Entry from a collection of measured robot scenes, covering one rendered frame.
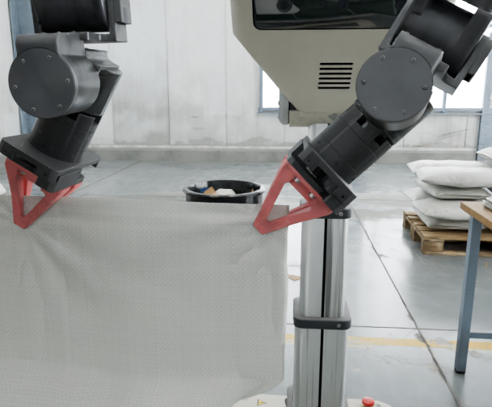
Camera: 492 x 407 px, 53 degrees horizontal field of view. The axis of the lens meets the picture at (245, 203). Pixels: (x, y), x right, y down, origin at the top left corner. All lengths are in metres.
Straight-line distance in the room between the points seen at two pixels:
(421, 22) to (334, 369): 0.88
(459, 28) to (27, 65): 0.36
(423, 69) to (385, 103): 0.04
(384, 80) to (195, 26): 8.33
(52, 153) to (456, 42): 0.39
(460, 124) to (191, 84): 4.54
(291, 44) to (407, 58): 0.53
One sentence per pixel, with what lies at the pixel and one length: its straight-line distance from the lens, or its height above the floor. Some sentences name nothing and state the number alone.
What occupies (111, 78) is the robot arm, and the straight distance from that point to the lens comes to 0.52.
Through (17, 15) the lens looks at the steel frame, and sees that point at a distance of 9.47.
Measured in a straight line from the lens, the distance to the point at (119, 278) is 0.56.
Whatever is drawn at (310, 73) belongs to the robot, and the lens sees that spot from 0.95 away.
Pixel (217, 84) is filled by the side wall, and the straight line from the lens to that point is 8.58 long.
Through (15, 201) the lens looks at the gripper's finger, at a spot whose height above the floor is 1.08.
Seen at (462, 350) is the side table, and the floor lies 0.11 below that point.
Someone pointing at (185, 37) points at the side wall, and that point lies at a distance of 8.71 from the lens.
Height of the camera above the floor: 1.19
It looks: 13 degrees down
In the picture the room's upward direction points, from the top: straight up
